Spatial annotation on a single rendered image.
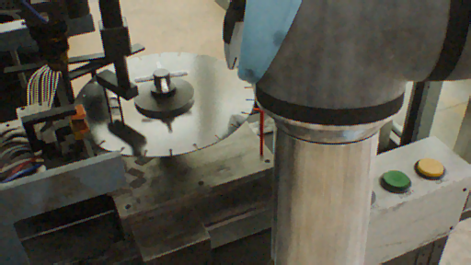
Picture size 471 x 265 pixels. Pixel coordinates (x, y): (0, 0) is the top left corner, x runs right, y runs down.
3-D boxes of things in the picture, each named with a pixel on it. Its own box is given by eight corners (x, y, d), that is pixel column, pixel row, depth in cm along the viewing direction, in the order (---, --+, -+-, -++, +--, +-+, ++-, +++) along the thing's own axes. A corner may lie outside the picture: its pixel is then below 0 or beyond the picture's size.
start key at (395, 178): (396, 175, 87) (398, 167, 85) (412, 190, 84) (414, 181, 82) (376, 182, 85) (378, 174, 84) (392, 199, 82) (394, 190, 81)
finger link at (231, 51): (236, 81, 88) (254, 30, 84) (213, 66, 91) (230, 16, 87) (248, 81, 90) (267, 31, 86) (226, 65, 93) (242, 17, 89)
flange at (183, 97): (174, 121, 89) (172, 109, 88) (121, 106, 93) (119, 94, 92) (205, 88, 97) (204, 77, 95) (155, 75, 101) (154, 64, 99)
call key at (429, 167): (430, 163, 89) (432, 155, 87) (446, 178, 86) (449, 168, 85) (410, 170, 87) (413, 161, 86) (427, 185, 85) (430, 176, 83)
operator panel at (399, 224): (418, 193, 103) (434, 134, 93) (457, 232, 95) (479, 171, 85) (293, 241, 94) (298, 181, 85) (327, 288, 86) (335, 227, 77)
